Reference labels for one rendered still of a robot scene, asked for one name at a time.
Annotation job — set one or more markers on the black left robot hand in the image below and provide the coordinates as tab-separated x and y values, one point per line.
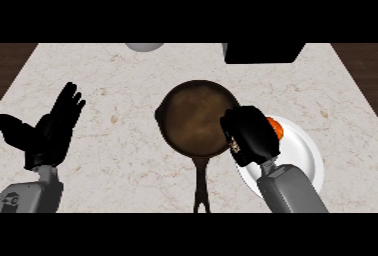
52	131

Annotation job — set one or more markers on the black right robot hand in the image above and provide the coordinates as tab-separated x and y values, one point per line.
253	133

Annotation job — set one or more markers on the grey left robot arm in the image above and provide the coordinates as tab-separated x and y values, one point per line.
31	195

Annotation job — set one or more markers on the orange cupcake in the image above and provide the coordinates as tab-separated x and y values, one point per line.
275	128

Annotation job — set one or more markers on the white round plate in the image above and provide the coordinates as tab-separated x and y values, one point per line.
303	153

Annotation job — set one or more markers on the dark brown cast-iron pan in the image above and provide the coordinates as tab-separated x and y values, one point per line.
196	120

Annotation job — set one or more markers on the black box appliance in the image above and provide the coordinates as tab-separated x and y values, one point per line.
260	52

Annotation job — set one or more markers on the pale grey round object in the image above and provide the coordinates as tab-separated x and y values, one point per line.
143	46

